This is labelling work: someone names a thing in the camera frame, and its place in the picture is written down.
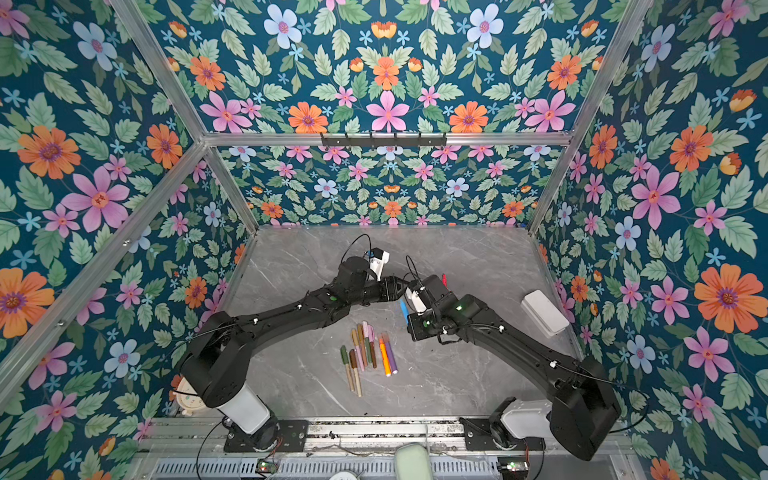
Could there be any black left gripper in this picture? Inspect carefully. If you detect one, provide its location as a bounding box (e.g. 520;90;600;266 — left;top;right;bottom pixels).
347;271;413;305

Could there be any blue marker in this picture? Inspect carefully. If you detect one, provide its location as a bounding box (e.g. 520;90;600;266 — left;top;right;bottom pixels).
399;299;410;326

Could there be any purple marker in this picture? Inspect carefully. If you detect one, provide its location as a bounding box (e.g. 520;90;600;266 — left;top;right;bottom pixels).
382;332;399;375

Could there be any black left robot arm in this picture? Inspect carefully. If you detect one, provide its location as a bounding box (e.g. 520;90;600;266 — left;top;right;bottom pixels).
178;257;414;451

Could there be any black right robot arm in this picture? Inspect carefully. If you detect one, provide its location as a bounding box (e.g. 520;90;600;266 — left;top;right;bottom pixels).
404;275;621;461

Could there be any pink cap green pen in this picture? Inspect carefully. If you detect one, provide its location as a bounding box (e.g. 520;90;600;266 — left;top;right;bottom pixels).
362;322;378;369

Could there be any tan cap brown pen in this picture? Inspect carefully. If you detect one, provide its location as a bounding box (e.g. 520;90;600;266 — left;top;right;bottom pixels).
355;323;368;369

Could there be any tan cap pink pen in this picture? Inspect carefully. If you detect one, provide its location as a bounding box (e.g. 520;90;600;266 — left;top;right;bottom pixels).
351;327;365;372

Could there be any brown cap beige pen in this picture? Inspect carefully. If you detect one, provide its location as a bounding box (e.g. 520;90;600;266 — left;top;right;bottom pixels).
349;349;363;397

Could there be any green cap beige pen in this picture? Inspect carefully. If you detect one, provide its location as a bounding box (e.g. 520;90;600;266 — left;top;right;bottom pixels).
340;345;357;393

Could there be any orange marker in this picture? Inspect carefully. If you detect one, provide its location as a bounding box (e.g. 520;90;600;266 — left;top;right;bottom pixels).
378;336;392;377

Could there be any white rectangular box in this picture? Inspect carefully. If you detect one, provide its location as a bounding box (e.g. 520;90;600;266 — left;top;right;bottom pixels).
521;290;570;338

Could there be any pale green rounded object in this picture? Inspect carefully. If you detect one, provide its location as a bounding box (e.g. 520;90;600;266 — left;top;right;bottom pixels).
393;444;434;480

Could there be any beige round alarm clock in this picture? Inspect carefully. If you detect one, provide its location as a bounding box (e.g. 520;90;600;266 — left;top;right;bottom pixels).
173;377;208;416

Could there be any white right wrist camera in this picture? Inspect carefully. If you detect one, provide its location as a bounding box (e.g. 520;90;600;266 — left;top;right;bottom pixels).
405;288;427;314

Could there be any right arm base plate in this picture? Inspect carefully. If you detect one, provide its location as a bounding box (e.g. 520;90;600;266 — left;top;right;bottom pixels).
459;417;546;452

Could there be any black wall hook rail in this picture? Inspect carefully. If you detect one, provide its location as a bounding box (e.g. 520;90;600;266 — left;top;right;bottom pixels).
320;133;448;148

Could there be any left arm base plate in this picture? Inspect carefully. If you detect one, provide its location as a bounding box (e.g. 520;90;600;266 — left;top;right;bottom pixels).
223;418;309;453

